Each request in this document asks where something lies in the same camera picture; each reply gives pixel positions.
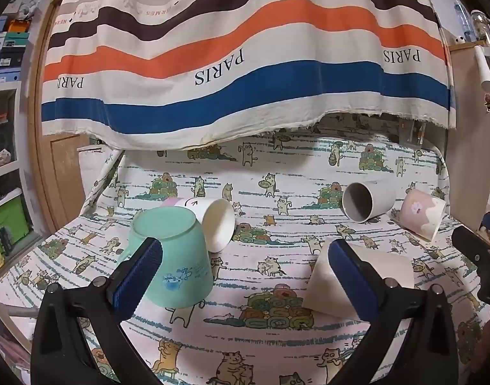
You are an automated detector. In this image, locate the wooden side panel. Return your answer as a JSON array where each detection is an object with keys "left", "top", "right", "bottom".
[{"left": 446, "top": 46, "right": 490, "bottom": 231}]

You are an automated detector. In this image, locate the white rolled paper tube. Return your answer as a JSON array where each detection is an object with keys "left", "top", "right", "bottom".
[{"left": 474, "top": 45, "right": 490, "bottom": 93}]

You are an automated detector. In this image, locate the white paper cup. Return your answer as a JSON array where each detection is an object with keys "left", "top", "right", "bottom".
[{"left": 161, "top": 197, "right": 236, "bottom": 253}]

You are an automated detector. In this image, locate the wooden cabinet door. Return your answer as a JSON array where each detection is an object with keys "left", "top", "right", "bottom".
[{"left": 27, "top": 0, "right": 88, "bottom": 235}]

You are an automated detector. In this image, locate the beige textured cup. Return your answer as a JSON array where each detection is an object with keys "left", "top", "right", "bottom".
[{"left": 303, "top": 239, "right": 415, "bottom": 321}]

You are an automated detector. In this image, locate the mint green mug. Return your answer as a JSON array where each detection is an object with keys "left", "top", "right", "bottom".
[{"left": 118, "top": 206, "right": 213, "bottom": 309}]

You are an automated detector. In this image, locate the pink and white cup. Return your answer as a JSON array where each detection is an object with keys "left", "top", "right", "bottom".
[{"left": 399, "top": 189, "right": 446, "bottom": 242}]

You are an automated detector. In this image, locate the green storage bin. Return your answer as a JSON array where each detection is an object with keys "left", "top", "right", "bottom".
[{"left": 0, "top": 196, "right": 30, "bottom": 255}]

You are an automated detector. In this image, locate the grey cylindrical cup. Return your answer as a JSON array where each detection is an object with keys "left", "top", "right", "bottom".
[{"left": 341, "top": 180, "right": 396, "bottom": 223}]

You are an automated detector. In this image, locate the cat print bedsheet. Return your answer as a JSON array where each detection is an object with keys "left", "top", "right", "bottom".
[{"left": 0, "top": 120, "right": 489, "bottom": 384}]

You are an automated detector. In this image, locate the white shelf with boxes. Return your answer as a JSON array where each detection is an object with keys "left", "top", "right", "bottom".
[{"left": 0, "top": 0, "right": 37, "bottom": 266}]

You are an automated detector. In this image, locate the striped Paris blanket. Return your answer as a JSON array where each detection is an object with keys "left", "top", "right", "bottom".
[{"left": 41, "top": 0, "right": 456, "bottom": 150}]

